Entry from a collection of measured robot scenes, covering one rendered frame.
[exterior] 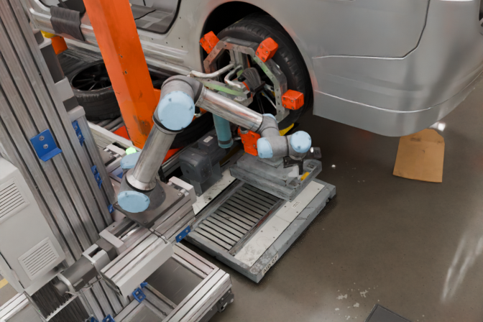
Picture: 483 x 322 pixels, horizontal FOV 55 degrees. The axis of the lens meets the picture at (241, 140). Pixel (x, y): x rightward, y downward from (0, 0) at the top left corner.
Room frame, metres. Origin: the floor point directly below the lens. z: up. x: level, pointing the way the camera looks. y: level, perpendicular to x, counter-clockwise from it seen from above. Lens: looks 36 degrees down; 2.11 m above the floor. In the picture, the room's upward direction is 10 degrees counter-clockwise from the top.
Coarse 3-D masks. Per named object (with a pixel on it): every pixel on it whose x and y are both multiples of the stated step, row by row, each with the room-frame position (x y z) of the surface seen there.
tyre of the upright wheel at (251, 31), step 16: (256, 16) 2.43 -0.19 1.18; (224, 32) 2.40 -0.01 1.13; (240, 32) 2.32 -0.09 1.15; (256, 32) 2.25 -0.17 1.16; (272, 32) 2.24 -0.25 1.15; (288, 48) 2.17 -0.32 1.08; (288, 64) 2.11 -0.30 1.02; (304, 64) 2.16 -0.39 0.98; (288, 80) 2.11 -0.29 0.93; (304, 80) 2.11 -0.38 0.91; (304, 96) 2.09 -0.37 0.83; (304, 112) 2.17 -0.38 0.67
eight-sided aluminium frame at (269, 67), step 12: (216, 48) 2.34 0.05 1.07; (228, 48) 2.28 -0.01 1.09; (240, 48) 2.22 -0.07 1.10; (252, 48) 2.16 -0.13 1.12; (204, 60) 2.42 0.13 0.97; (264, 72) 2.11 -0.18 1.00; (276, 72) 2.11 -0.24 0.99; (276, 84) 2.06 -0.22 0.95; (276, 96) 2.07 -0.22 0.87; (276, 108) 2.08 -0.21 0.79; (276, 120) 2.08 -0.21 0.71
